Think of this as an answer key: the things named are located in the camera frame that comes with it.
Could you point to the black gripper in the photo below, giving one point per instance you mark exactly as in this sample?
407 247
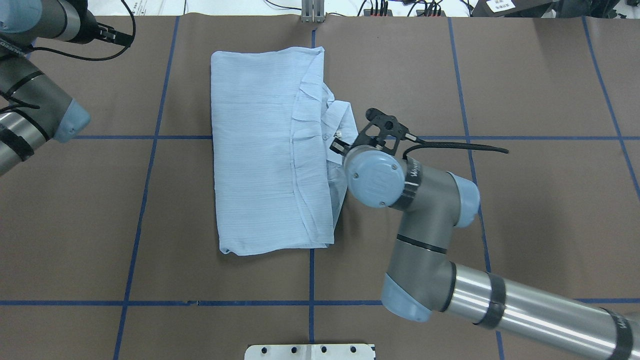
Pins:
338 146

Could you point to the light blue button-up shirt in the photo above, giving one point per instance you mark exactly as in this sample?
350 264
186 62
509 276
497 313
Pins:
277 183

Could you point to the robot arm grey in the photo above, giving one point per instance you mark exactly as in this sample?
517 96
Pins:
422 279
38 110

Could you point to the black box with white label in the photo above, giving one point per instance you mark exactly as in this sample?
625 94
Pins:
511 8

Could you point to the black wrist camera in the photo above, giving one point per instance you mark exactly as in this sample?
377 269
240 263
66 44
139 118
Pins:
383 132
110 35

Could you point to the grey metal post bracket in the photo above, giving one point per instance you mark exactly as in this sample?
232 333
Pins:
313 11

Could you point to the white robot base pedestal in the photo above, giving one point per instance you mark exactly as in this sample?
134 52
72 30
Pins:
327 351

